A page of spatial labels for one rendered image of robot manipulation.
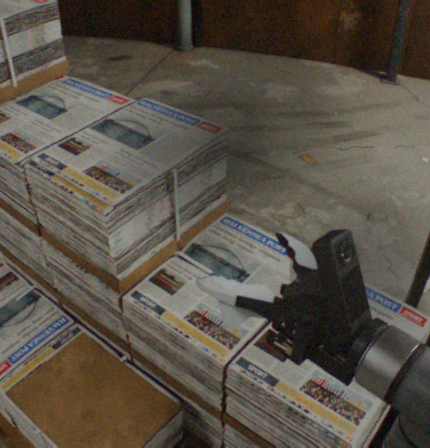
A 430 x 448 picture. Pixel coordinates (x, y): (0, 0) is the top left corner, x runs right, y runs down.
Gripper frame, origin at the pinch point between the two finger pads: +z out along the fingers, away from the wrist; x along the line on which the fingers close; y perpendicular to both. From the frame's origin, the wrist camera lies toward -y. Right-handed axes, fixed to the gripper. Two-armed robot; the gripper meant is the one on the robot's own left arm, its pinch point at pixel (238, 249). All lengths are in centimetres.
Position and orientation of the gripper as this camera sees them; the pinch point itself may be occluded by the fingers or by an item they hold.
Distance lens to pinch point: 64.6
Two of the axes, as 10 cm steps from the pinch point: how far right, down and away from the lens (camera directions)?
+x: 6.9, -3.5, 6.3
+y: -0.9, 8.2, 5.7
